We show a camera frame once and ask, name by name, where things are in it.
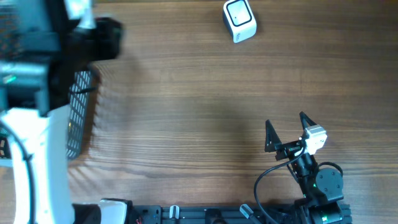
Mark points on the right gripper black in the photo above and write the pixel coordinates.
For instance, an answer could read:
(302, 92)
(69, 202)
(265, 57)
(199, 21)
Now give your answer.
(272, 140)

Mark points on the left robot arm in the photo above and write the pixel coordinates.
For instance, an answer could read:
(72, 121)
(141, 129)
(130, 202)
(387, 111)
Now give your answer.
(44, 46)

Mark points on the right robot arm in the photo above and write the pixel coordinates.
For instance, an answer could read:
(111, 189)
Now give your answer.
(321, 184)

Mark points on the white barcode scanner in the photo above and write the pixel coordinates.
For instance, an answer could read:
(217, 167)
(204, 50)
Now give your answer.
(239, 20)

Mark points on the grey plastic mesh basket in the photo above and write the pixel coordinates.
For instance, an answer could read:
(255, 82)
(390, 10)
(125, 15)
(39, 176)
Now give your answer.
(79, 115)

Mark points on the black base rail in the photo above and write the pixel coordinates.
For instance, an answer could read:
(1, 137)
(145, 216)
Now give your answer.
(217, 214)

